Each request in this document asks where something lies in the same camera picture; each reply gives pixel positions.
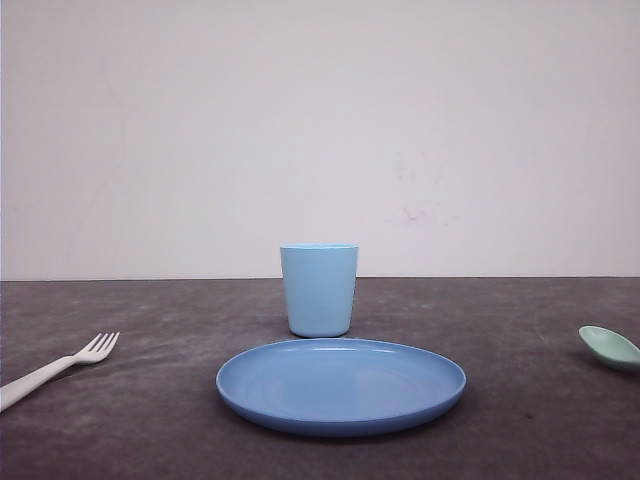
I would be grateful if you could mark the light blue plastic cup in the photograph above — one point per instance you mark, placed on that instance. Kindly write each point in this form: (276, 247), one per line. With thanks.
(319, 282)

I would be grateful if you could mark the mint green plastic spoon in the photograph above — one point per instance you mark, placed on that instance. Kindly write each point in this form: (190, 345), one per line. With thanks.
(611, 348)

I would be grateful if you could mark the white plastic fork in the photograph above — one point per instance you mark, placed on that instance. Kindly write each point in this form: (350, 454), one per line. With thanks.
(97, 350)

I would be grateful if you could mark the blue plastic plate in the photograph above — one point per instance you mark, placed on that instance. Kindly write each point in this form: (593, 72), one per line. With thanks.
(340, 387)

